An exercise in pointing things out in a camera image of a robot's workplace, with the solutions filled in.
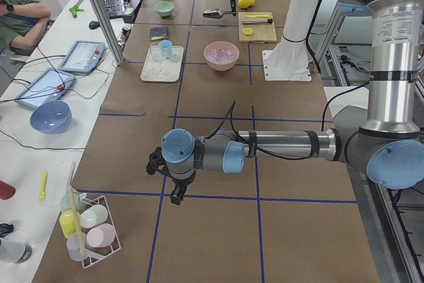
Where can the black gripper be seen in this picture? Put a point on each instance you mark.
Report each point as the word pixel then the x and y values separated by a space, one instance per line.
pixel 181 185

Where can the metal ice scoop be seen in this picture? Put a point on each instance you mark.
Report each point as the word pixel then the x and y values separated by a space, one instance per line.
pixel 217 13

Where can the clear ice cubes pile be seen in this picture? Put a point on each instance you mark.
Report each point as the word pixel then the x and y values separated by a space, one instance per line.
pixel 221 56

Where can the white cup in rack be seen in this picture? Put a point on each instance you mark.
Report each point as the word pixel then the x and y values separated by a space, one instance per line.
pixel 93 216

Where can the blue cup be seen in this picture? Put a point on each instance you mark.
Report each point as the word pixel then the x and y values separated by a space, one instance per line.
pixel 166 48

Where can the pink cup in rack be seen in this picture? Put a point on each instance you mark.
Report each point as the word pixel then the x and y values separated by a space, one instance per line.
pixel 101 235

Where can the yellow cup in rack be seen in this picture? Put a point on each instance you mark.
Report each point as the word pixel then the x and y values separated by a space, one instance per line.
pixel 67 223

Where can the yellow plastic knife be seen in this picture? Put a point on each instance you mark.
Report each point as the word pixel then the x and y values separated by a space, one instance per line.
pixel 257 16

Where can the wooden cutting board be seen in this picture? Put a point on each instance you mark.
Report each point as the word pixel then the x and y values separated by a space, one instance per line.
pixel 262 33

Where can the metal muddler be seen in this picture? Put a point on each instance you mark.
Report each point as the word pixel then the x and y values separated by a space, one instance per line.
pixel 257 21

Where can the pink bowl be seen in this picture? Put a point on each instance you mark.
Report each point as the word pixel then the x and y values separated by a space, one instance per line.
pixel 221 45

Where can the green bowl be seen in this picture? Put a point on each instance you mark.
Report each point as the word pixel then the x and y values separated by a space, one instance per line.
pixel 164 8

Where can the grey folded cloth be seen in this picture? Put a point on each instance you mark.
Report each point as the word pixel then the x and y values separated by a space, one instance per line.
pixel 158 33

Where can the white serving tray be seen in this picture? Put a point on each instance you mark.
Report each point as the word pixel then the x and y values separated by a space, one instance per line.
pixel 167 71

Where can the clear wine glass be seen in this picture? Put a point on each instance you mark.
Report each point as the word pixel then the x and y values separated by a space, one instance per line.
pixel 156 53

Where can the blue bowl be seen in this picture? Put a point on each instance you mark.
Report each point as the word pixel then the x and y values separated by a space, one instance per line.
pixel 51 118

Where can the yellow plastic spoon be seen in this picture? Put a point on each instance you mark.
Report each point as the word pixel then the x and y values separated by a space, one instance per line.
pixel 42 192

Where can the black keyboard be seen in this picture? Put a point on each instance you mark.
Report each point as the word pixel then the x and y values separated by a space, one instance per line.
pixel 114 8

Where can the teach pendant far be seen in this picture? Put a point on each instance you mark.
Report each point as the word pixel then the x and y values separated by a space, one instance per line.
pixel 83 57

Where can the teach pendant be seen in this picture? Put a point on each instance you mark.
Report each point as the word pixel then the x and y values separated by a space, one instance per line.
pixel 83 57
pixel 48 86

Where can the teach pendant near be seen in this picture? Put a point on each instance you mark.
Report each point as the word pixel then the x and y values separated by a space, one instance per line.
pixel 48 86

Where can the black computer mouse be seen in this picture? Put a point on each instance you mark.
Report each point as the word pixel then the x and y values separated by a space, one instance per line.
pixel 93 25

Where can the green plastic clip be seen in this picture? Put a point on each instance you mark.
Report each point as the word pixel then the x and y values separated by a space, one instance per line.
pixel 74 10

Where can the seated person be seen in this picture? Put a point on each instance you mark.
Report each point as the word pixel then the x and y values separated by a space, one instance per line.
pixel 23 25

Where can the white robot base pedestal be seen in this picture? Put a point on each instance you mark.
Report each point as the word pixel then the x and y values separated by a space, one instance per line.
pixel 288 61

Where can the white wire cup rack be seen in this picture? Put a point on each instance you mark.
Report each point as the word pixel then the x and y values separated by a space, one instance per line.
pixel 76 244

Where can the aluminium frame post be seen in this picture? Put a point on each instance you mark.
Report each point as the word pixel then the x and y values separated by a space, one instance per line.
pixel 107 30

